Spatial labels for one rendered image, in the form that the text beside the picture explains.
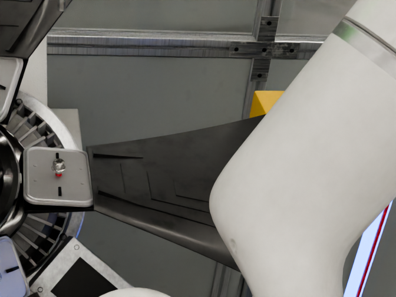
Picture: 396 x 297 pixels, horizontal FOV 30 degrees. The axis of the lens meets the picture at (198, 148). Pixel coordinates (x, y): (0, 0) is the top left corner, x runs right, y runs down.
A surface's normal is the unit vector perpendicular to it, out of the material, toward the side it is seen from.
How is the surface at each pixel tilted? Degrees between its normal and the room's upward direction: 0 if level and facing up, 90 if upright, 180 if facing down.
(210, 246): 23
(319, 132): 57
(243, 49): 90
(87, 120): 90
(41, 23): 47
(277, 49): 90
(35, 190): 6
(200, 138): 5
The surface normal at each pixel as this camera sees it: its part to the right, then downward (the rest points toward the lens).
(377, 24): -0.59, -0.29
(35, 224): 0.29, -0.07
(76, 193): 0.22, -0.83
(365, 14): -0.73, -0.47
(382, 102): -0.21, 0.07
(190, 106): 0.18, 0.56
